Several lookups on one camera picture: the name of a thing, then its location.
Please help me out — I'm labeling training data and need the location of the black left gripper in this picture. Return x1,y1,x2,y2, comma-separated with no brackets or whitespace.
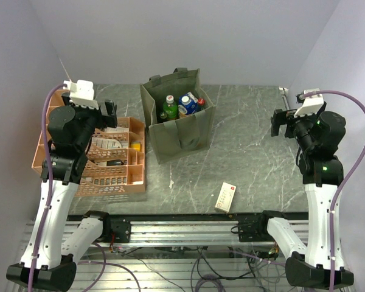
61,92,116,150

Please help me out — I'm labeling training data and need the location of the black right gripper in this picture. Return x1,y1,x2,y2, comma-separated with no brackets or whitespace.
271,108,324,152

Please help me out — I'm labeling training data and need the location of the green tea plastic bottle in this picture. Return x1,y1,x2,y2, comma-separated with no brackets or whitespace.
163,95,178,120

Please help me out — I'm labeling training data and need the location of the green canvas tote bag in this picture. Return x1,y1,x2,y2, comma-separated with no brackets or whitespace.
140,68,215,164

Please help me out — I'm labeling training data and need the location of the blue pineapple juice carton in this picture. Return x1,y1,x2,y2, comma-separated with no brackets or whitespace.
178,92,198,118

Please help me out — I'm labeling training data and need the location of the cola glass bottle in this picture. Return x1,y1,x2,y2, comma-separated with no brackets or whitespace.
197,98,206,112

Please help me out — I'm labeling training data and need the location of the green glass bottle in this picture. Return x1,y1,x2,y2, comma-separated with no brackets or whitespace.
159,111,167,120

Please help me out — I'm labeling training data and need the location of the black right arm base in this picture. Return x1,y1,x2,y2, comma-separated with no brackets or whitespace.
231,210,287,242

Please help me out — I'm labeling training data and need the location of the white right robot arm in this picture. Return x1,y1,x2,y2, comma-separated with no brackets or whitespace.
255,109,354,290

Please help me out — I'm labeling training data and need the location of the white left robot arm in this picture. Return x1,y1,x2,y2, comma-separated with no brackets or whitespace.
6,92,117,291

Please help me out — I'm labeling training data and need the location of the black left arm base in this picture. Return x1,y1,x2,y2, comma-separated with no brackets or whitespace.
83,210,131,243

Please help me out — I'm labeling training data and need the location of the white printed box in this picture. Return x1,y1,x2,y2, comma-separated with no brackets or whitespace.
104,127,129,134

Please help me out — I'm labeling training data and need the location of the white printed packet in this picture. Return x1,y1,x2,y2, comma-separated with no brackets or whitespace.
91,137,122,150

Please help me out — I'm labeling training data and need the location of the yellow grey small object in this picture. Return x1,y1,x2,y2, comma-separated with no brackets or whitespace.
130,141,142,151

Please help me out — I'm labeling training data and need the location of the black device in basket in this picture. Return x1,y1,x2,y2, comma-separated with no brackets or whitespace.
106,159,125,167

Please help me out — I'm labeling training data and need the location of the white medicine box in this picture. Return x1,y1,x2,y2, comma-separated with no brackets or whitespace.
215,182,236,213

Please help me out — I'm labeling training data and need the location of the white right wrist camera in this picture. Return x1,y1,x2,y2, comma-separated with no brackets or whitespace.
294,88,324,118

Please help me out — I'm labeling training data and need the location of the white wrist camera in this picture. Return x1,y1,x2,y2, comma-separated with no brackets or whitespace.
63,80,99,110
294,88,324,118

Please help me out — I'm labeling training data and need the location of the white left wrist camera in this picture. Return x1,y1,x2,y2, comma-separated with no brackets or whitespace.
63,80,99,110

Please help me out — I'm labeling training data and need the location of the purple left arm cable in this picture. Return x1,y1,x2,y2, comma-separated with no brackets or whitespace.
27,84,107,292

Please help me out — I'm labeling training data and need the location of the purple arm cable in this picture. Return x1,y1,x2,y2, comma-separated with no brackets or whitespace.
27,84,107,292
190,89,365,292

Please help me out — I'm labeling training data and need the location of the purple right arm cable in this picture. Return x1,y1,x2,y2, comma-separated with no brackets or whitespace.
190,89,365,292

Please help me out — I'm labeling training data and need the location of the aluminium rail frame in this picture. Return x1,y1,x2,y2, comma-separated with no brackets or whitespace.
5,217,356,292

